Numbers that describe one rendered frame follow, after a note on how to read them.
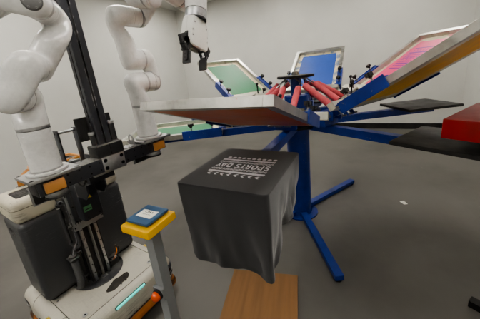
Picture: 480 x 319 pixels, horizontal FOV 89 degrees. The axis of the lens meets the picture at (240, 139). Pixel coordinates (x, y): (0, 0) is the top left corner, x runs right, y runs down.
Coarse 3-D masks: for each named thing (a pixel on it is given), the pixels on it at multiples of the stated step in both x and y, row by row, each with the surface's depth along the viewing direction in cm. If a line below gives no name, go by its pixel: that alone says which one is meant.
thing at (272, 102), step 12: (240, 96) 80; (252, 96) 78; (264, 96) 76; (276, 96) 76; (144, 108) 100; (156, 108) 97; (168, 108) 94; (180, 108) 91; (192, 108) 89; (204, 108) 86; (216, 108) 85; (228, 108) 84; (240, 108) 82; (252, 108) 81; (276, 108) 79; (288, 108) 88; (204, 120) 136; (300, 120) 113
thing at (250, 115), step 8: (216, 112) 96; (224, 112) 94; (232, 112) 93; (240, 112) 92; (248, 112) 91; (256, 112) 90; (264, 112) 89; (272, 112) 88; (248, 120) 124; (256, 120) 122; (264, 120) 121; (272, 120) 119; (280, 120) 117; (288, 120) 116
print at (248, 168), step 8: (224, 160) 133; (232, 160) 131; (240, 160) 130; (248, 160) 129; (256, 160) 128; (264, 160) 126; (272, 160) 125; (216, 168) 122; (224, 168) 121; (232, 168) 120; (240, 168) 119; (248, 168) 118; (256, 168) 117; (264, 168) 116; (232, 176) 111; (240, 176) 110; (248, 176) 109; (256, 176) 108
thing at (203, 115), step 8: (160, 112) 104; (168, 112) 103; (176, 112) 101; (184, 112) 100; (192, 112) 99; (200, 112) 98; (208, 112) 97; (208, 120) 134; (216, 120) 132; (224, 120) 130; (232, 120) 128; (240, 120) 126
